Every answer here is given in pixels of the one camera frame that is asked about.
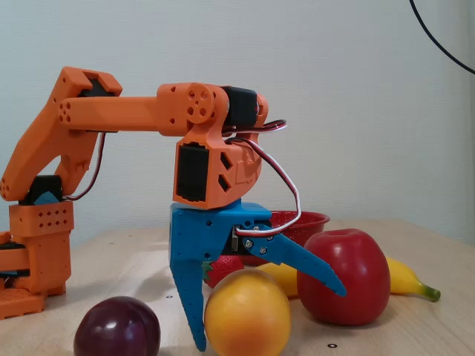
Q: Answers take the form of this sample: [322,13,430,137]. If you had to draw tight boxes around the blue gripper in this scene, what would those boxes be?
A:
[169,199,348,352]

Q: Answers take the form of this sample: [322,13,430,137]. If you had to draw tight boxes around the red toy strawberry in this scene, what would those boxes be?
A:
[201,254,246,289]

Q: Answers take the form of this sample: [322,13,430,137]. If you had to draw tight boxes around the yellow orange toy peach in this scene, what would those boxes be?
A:
[203,268,292,356]

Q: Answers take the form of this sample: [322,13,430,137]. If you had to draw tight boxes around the red white black servo cable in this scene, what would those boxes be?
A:
[222,119,301,238]
[62,131,108,202]

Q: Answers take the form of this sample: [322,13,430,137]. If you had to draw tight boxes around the red speckled enamel bowl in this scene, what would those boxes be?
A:
[243,210,331,267]

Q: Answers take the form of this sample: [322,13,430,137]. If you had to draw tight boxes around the purple toy plum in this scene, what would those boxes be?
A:
[73,295,162,356]

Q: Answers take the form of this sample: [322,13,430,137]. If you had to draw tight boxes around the yellow toy banana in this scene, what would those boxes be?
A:
[255,256,442,303]

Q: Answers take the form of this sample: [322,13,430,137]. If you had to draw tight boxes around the black hanging cable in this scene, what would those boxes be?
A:
[409,0,475,75]

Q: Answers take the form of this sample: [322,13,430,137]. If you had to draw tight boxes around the red toy apple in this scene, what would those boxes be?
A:
[296,228,392,326]

